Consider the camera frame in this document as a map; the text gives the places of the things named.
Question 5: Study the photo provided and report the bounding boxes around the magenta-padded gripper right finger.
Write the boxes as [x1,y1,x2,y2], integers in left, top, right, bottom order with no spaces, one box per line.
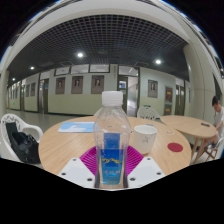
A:
[123,145,167,190]

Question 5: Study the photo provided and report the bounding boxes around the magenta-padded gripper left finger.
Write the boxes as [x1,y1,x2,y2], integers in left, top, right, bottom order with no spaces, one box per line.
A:
[57,145,100,190]

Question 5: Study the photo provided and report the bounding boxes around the clear water bottle blue label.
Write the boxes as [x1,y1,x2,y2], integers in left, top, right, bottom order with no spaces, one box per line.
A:
[92,90,132,190]

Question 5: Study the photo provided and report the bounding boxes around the white ceramic mug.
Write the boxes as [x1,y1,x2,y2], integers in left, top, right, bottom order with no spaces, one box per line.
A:
[132,124,158,155]

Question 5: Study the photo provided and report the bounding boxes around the flat round red coaster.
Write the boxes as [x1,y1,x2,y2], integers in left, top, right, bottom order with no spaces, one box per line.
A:
[167,142,184,153]

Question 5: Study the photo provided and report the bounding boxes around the light blue booklet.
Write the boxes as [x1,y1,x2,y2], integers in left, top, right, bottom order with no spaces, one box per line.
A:
[57,121,96,134]

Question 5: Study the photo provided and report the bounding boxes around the black bag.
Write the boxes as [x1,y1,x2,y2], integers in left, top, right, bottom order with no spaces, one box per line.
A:
[5,121,42,165]

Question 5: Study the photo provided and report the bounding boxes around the white plastic chair wooden legs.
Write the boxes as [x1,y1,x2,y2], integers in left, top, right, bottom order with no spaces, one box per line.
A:
[0,113,44,161]

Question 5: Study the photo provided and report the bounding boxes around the round wooden side table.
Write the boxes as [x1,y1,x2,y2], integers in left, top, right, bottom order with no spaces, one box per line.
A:
[160,114,218,164]

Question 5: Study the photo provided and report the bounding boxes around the dark green open door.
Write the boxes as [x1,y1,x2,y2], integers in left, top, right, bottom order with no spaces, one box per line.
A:
[117,75,129,113]

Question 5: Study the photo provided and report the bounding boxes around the person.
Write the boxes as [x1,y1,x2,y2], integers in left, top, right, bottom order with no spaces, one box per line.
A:
[206,95,224,151]

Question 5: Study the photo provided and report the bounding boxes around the round ceiling lights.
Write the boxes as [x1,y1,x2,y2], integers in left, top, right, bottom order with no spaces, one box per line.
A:
[11,51,163,83]

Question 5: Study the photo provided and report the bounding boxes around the framed wall pictures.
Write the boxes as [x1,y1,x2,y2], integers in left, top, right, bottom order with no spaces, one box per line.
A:
[11,74,174,104]

